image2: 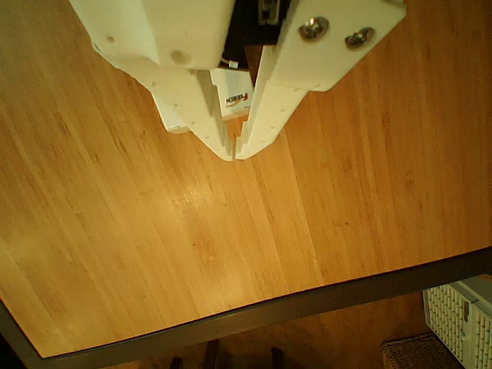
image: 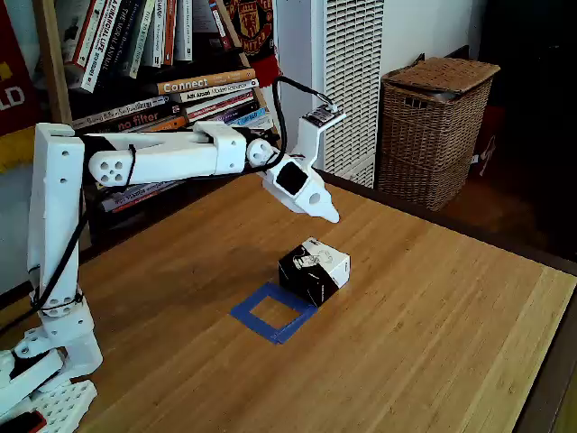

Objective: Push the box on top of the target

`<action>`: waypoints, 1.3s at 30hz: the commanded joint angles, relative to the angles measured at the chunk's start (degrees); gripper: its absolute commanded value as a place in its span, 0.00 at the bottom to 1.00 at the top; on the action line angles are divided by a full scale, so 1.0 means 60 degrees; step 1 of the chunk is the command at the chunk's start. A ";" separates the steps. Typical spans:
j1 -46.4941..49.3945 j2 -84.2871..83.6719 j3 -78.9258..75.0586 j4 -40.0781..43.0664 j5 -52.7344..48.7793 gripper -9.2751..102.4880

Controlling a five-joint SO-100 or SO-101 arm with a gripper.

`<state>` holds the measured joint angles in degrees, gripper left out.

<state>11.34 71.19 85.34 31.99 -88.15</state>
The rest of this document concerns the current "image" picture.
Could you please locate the orange spine book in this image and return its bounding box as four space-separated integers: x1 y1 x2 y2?
161 0 178 67

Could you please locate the red bag white print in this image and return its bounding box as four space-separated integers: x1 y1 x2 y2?
471 106 506 178

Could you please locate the red yellow banner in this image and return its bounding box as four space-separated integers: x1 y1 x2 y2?
0 4 41 175

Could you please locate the thin red book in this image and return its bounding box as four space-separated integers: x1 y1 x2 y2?
207 0 234 51

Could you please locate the wooden ladder bookshelf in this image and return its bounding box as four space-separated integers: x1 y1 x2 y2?
33 0 289 253

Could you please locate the white book black title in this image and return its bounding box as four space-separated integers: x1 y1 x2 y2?
243 113 275 132

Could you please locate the narrow white spine book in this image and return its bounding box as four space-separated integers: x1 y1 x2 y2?
151 0 169 69

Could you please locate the white louvred heater unit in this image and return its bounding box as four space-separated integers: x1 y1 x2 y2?
310 0 387 189

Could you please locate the red black football scarf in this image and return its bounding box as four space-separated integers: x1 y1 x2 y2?
223 0 283 89

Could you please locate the white perforated base plate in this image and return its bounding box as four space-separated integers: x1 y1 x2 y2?
26 378 98 433

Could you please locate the black and white cardboard box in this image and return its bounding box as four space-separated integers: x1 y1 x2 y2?
278 236 352 309

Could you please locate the wrist camera on white bracket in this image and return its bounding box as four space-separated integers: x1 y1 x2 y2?
288 104 347 169

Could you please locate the grey green spine book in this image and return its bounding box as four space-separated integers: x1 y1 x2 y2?
127 0 157 80

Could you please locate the white Modern Romance book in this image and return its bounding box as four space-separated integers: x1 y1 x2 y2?
172 78 261 104

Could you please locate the dark purple book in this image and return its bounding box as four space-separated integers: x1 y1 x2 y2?
188 101 261 125

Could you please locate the red spine book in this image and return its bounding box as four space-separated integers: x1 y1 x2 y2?
62 0 107 69

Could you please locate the brown wicker laundry basket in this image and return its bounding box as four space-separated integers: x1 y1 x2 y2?
376 56 501 213

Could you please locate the blue tape square target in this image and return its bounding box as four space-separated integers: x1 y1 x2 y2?
229 281 319 346

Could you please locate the wide white spine book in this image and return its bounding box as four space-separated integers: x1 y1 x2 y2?
173 0 194 62

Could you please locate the white red striped book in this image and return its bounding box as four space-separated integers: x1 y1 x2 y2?
183 88 256 122

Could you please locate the black moral animal book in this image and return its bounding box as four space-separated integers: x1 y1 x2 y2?
99 0 141 76

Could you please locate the red black clamp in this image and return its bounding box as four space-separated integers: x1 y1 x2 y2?
0 409 49 433

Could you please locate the light blue book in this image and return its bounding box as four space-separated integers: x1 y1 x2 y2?
224 106 268 127

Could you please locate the black no filter book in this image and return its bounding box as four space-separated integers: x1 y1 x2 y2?
74 103 182 135

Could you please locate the white book script title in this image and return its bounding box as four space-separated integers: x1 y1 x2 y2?
70 95 171 131

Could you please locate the orange book black title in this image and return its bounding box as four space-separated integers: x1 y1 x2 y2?
134 115 188 134

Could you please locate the white financial life book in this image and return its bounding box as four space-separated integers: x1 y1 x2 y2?
79 0 124 94

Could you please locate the orange Connect book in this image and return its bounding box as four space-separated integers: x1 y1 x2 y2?
156 68 257 96

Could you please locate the black cable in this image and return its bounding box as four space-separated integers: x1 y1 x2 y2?
0 76 337 335

